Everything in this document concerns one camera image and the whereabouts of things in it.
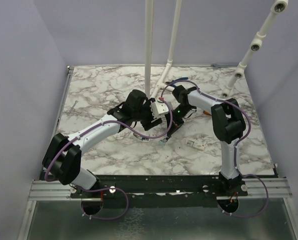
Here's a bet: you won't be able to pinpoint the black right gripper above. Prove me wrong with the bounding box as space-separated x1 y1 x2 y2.
164 104 193 137

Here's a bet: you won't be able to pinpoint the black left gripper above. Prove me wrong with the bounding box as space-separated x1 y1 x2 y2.
133 98 162 131

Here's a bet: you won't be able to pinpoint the white staple box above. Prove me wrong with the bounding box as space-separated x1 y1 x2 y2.
187 139 207 151

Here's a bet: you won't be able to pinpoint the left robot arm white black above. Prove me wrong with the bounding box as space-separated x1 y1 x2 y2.
42 90 162 197

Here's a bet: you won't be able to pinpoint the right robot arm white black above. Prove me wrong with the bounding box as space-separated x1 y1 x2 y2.
164 85 246 196

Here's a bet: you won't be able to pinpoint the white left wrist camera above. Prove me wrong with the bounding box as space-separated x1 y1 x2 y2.
150 99 169 119

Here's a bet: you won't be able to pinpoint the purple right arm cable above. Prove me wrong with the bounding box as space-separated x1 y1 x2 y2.
160 80 271 219

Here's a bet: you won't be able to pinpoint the blue handled pliers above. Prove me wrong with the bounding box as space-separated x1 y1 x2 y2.
165 77 188 87

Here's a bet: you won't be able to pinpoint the aluminium rail frame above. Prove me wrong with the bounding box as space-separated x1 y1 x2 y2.
21 65 295 240

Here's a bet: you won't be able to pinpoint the white PVC pipe frame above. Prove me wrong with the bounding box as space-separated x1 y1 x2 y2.
151 0 289 97

